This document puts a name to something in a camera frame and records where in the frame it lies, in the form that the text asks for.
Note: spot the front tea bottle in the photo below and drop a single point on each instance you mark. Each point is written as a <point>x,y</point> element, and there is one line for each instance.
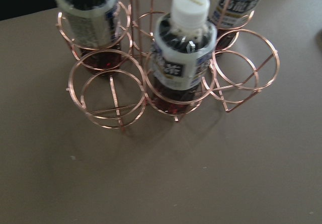
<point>184,40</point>

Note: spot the tea bottle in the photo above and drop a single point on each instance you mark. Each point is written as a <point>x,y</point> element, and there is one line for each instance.
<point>184,40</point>
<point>95,25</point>
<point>229,15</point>

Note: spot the left tea bottle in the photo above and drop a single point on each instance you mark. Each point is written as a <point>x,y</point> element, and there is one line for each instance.
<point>95,25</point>

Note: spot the right tea bottle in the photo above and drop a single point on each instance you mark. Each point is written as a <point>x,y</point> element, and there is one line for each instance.
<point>229,15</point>

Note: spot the copper wire bottle rack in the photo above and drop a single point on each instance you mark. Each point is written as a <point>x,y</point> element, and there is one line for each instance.
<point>136,39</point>

